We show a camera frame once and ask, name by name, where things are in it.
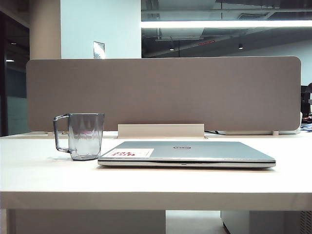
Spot long bright ceiling light strip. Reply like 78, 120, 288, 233
140, 19, 312, 29

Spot white desk cable cover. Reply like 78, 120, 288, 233
117, 123, 205, 139

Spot small framed wall poster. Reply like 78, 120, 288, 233
93, 40, 106, 59

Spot silver closed laptop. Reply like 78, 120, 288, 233
97, 140, 276, 169

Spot grey-brown fabric desk divider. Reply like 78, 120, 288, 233
26, 56, 302, 136

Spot dark glass door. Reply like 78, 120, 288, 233
0, 11, 30, 137

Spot transparent grey octagonal handled cup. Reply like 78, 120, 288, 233
53, 113, 105, 161

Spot white red-lettered sticker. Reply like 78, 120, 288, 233
109, 148, 155, 158

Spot black background office equipment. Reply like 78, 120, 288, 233
300, 82, 312, 114

